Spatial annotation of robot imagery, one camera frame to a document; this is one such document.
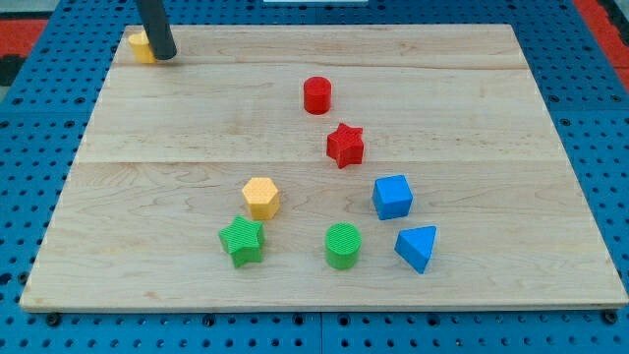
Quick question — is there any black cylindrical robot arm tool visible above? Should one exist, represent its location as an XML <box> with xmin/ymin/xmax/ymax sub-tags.
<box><xmin>136</xmin><ymin>0</ymin><xmax>177</xmax><ymax>61</ymax></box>

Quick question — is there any yellow hexagon block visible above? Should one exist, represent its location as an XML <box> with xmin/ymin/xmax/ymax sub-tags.
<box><xmin>242</xmin><ymin>177</ymin><xmax>280</xmax><ymax>220</ymax></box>

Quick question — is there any wooden board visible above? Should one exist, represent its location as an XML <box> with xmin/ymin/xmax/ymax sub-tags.
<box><xmin>20</xmin><ymin>25</ymin><xmax>628</xmax><ymax>313</ymax></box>

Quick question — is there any red star block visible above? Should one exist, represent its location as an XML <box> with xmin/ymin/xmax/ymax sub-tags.
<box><xmin>326</xmin><ymin>123</ymin><xmax>365</xmax><ymax>169</ymax></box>

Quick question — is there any green cylinder block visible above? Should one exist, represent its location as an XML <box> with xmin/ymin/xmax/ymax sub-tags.
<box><xmin>324</xmin><ymin>222</ymin><xmax>362</xmax><ymax>269</ymax></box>

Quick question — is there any blue cube block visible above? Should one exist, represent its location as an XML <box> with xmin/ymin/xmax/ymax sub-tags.
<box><xmin>372</xmin><ymin>175</ymin><xmax>414</xmax><ymax>220</ymax></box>

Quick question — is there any red cylinder block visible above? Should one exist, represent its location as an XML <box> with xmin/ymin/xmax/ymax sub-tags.
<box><xmin>303</xmin><ymin>77</ymin><xmax>332</xmax><ymax>115</ymax></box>

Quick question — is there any green star block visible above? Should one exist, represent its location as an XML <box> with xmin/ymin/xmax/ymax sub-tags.
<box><xmin>218</xmin><ymin>214</ymin><xmax>265</xmax><ymax>268</ymax></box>

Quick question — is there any blue triangular prism block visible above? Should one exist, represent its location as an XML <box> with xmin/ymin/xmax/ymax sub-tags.
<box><xmin>394</xmin><ymin>225</ymin><xmax>437</xmax><ymax>273</ymax></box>

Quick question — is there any yellow block behind tool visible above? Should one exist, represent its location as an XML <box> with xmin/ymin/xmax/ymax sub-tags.
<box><xmin>128</xmin><ymin>31</ymin><xmax>157</xmax><ymax>64</ymax></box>

